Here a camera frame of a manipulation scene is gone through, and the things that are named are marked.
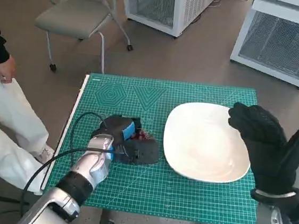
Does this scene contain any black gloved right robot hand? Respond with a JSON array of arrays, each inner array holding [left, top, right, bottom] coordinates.
[[220, 101, 299, 197]]

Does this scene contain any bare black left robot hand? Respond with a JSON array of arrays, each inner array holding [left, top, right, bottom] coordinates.
[[97, 113, 144, 144]]

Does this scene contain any red toy grape bunch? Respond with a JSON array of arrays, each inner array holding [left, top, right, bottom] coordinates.
[[131, 127, 156, 143]]

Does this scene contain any white square plate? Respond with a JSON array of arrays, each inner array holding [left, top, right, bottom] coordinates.
[[158, 99, 257, 187]]

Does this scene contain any green cutting mat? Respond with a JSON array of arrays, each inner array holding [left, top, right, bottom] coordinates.
[[42, 67, 272, 224]]

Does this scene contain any white mesh cabinet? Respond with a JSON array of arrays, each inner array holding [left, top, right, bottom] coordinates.
[[117, 0, 221, 42], [227, 0, 299, 90]]

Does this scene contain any person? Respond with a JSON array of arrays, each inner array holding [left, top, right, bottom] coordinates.
[[0, 18, 68, 197]]

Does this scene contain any grey chair with castors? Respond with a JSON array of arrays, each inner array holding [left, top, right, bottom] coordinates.
[[20, 0, 139, 80]]

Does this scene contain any person's hand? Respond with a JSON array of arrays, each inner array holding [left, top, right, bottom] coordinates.
[[0, 53, 19, 86]]

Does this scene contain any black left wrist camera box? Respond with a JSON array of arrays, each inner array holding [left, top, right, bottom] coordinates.
[[112, 135, 161, 168]]

